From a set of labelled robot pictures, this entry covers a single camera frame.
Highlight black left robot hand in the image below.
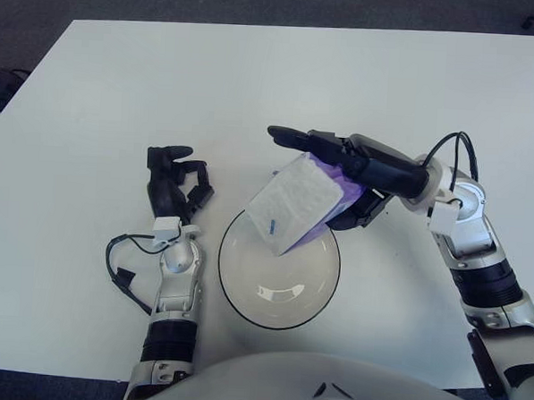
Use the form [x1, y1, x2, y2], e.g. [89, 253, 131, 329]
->
[142, 143, 217, 225]

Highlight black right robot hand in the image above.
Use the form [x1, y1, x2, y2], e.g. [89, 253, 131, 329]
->
[261, 124, 434, 236]

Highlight purple tissue paper pack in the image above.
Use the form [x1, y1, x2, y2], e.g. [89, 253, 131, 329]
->
[245, 149, 369, 261]

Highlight white plate black rim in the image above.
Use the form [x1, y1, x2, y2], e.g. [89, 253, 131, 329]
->
[214, 206, 344, 334]

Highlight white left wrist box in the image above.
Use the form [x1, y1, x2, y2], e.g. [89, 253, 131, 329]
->
[151, 216, 184, 251]

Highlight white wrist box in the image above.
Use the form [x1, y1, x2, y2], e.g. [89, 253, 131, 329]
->
[151, 216, 184, 251]
[428, 203, 460, 236]

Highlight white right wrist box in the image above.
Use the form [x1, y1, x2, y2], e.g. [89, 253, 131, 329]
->
[428, 203, 460, 236]

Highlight black bag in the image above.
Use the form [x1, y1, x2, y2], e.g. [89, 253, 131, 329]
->
[0, 67, 31, 137]

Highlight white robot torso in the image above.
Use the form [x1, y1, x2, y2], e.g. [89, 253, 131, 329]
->
[122, 342, 534, 400]

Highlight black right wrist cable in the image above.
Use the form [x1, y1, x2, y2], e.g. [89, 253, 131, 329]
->
[421, 131, 482, 208]

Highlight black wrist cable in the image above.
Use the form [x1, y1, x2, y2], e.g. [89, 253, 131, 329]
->
[102, 231, 181, 316]
[421, 131, 482, 208]

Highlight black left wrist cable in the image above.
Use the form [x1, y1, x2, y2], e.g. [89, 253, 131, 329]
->
[102, 231, 181, 316]

